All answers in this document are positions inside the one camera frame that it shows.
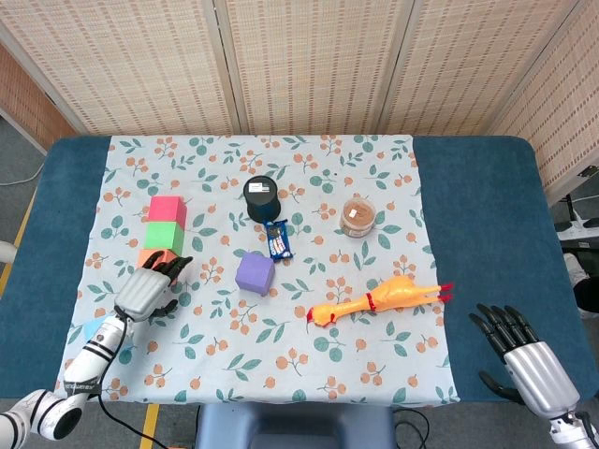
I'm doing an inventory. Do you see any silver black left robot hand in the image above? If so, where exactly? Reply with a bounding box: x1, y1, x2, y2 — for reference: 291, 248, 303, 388
113, 254, 195, 324

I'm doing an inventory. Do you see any clear jar of rubber bands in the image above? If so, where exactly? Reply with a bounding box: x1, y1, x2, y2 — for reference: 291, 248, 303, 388
339, 196, 379, 239

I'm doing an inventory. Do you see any teal blue table cover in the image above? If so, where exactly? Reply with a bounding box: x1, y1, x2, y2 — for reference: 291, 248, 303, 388
0, 135, 589, 406

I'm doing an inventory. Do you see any white floor cable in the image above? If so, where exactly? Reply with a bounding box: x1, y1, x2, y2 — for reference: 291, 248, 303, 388
0, 161, 44, 187

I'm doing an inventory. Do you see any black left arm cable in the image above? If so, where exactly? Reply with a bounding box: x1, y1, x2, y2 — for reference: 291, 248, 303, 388
95, 318, 174, 449

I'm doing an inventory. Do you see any brown bamboo screen panel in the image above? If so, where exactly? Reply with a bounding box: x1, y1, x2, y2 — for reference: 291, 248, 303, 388
0, 44, 79, 153

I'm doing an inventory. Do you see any pink foam cube block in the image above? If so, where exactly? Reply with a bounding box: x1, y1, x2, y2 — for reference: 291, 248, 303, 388
147, 195, 189, 233

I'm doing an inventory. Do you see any blue cookie snack packet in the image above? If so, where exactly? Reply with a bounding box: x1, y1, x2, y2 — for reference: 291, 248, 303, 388
263, 218, 295, 263

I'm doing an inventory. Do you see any floral print tablecloth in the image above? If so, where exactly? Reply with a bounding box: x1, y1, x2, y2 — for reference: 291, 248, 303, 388
60, 134, 462, 406

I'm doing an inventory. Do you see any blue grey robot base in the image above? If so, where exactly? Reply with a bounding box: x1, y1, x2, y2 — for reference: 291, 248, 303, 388
194, 402, 397, 449

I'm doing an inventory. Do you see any yellow rubber chicken toy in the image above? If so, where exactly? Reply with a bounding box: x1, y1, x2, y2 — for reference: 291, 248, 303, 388
306, 274, 455, 329

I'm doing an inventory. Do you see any green foam cube block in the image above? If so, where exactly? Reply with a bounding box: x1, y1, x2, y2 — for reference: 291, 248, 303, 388
143, 220, 187, 256

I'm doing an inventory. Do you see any black floor cable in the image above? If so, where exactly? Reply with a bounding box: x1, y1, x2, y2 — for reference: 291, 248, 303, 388
392, 406, 431, 449

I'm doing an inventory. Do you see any purple foam cube block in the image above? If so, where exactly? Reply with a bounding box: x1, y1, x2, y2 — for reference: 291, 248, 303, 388
234, 251, 276, 297

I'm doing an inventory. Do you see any black mesh pen holder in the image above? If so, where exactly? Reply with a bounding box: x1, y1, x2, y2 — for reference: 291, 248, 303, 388
241, 175, 285, 224

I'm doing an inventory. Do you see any beige bamboo screen panel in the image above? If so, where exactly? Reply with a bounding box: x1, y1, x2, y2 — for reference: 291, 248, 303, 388
489, 0, 599, 207
376, 0, 584, 137
212, 0, 416, 137
0, 0, 240, 137

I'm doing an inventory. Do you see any light blue foam cube block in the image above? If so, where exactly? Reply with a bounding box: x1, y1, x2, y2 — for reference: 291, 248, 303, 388
82, 316, 113, 342

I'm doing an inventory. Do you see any black round object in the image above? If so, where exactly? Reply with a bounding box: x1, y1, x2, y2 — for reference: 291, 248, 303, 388
571, 275, 599, 319

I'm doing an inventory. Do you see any orange foam cube block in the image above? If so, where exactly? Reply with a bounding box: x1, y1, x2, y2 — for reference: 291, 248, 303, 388
137, 247, 183, 286

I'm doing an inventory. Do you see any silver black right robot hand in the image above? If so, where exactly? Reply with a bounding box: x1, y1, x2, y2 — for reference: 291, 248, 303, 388
468, 302, 581, 420

